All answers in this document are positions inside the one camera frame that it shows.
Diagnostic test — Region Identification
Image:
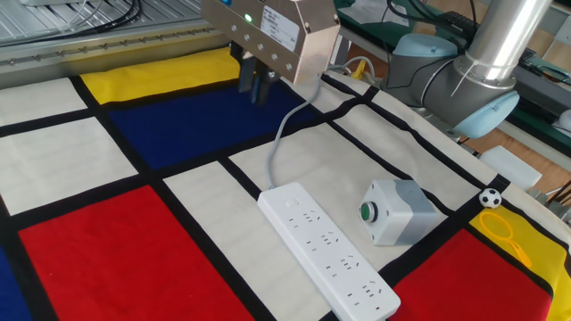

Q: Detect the black cable bundle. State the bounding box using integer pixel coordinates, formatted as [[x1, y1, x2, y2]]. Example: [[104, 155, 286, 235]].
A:
[[0, 0, 143, 48]]

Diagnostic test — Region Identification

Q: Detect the grey box green push button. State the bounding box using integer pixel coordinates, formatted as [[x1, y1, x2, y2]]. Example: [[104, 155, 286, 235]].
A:
[[359, 178, 441, 247]]

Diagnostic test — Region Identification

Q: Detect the white power strip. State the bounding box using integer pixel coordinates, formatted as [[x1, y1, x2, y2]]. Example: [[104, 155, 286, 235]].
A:
[[256, 181, 401, 321]]

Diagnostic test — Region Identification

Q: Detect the white computer mouse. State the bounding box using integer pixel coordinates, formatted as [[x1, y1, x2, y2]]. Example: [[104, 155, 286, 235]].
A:
[[552, 109, 571, 135]]

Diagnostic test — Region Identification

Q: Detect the white foam block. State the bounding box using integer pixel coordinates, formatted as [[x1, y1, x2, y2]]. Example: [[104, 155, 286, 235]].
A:
[[477, 144, 543, 192]]

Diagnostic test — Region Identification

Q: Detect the black keyboard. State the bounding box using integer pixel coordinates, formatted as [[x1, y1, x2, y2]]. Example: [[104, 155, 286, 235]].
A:
[[439, 11, 479, 40]]

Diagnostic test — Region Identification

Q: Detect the white paper sheet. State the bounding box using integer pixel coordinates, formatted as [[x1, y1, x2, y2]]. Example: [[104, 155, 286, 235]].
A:
[[345, 0, 410, 27]]

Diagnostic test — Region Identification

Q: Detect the grey power strip cable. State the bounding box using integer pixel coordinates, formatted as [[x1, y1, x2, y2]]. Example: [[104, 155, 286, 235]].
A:
[[265, 55, 377, 189]]

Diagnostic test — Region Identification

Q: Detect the small soccer ball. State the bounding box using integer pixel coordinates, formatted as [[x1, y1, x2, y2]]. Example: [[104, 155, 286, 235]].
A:
[[478, 187, 503, 210]]

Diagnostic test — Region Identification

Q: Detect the white cable tie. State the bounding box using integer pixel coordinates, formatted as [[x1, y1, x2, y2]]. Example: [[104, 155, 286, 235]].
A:
[[449, 61, 476, 97]]

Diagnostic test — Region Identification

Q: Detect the colour block tablecloth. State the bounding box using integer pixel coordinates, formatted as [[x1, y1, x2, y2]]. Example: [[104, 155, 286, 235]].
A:
[[0, 44, 571, 321]]

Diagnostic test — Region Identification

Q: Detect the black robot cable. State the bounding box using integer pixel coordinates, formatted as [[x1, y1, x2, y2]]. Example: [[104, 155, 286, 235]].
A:
[[383, 0, 476, 86]]

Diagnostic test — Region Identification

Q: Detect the silver metal gripper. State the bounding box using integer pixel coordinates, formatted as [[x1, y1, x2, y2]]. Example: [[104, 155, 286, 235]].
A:
[[200, 0, 342, 107]]

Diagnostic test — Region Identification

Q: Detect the yellow plug connector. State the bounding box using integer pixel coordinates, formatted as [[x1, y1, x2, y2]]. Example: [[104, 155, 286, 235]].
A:
[[350, 59, 368, 81]]

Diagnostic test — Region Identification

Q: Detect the yellow plastic ring toy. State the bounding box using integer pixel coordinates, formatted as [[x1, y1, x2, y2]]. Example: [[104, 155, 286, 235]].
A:
[[477, 210, 534, 269]]

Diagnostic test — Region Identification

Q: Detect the aluminium rail frame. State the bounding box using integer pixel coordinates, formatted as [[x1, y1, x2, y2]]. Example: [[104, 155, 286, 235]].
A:
[[0, 0, 237, 90]]

